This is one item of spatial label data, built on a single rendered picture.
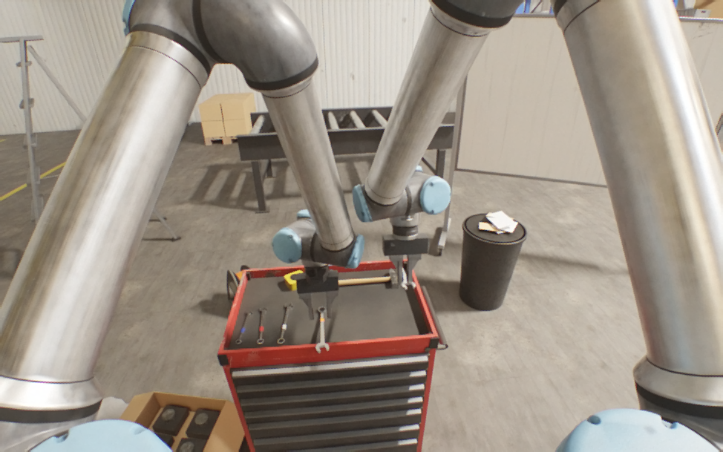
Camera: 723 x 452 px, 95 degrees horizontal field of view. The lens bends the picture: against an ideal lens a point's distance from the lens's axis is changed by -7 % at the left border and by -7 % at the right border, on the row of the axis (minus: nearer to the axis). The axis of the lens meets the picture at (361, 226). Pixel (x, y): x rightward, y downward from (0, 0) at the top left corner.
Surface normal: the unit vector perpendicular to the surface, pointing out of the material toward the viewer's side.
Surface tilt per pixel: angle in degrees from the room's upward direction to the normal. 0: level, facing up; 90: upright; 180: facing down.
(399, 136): 109
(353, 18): 90
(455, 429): 0
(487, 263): 94
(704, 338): 72
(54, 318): 60
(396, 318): 0
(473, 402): 0
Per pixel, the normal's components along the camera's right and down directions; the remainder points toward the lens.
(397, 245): 0.07, 0.29
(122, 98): 0.15, -0.24
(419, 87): -0.60, 0.65
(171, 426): -0.01, -0.87
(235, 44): -0.19, 0.73
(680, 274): -0.75, 0.11
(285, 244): -0.39, 0.28
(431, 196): 0.42, 0.25
